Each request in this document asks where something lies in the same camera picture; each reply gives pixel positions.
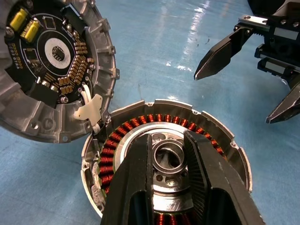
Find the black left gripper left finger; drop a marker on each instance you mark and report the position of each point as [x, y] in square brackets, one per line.
[131, 187]

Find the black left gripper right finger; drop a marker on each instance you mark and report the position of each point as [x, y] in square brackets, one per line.
[218, 187]

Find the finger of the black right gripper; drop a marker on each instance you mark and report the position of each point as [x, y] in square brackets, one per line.
[222, 56]
[288, 105]

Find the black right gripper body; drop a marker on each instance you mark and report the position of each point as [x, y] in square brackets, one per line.
[281, 47]

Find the round motor rotor disc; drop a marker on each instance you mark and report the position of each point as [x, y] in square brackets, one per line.
[58, 30]

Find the silver motor housing copper windings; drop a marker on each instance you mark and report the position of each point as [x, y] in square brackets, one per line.
[107, 159]

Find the blue plastic table cover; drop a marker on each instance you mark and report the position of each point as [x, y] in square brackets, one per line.
[164, 47]

